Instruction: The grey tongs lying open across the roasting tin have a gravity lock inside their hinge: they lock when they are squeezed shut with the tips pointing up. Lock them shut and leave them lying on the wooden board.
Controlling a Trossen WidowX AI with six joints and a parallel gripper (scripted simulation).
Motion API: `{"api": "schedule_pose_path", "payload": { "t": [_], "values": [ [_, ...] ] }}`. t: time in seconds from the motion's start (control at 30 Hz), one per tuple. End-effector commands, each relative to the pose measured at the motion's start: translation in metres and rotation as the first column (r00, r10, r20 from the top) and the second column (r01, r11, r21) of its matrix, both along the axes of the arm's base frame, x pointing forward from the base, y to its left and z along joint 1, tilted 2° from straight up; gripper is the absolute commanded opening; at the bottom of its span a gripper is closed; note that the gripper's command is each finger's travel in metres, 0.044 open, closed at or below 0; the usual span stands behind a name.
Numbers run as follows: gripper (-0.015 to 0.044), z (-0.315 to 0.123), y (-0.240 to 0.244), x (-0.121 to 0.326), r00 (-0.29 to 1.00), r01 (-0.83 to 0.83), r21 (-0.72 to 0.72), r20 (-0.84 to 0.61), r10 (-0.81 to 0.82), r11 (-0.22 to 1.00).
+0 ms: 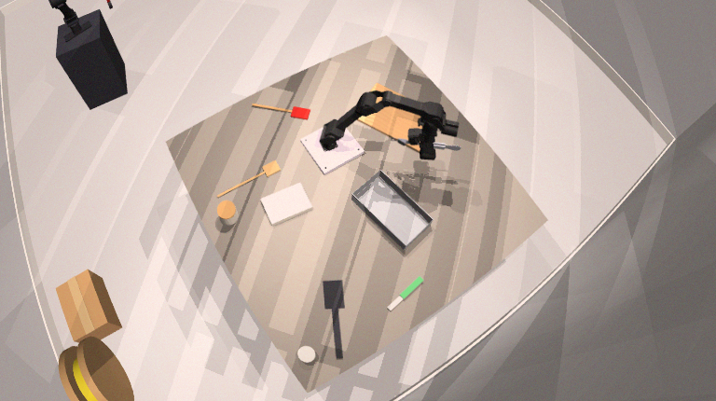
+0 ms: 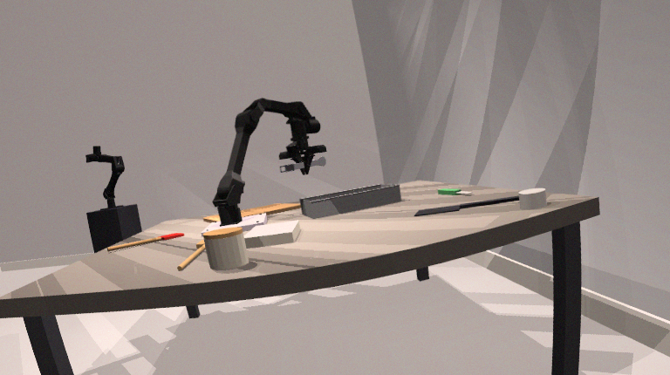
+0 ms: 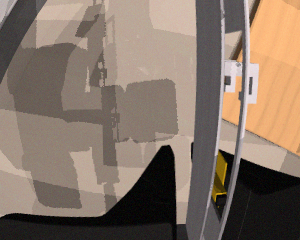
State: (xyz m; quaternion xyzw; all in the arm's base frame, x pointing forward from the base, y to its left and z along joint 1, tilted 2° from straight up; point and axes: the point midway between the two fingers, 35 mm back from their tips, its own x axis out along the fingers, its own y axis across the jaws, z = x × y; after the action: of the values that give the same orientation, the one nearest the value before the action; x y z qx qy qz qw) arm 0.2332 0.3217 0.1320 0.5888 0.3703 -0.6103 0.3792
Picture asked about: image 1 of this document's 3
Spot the light wooden board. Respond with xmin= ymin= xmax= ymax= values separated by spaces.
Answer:
xmin=357 ymin=83 xmax=421 ymax=152

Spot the white cylindrical canister with wooden lid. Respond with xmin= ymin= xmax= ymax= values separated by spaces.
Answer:
xmin=217 ymin=200 xmax=239 ymax=226

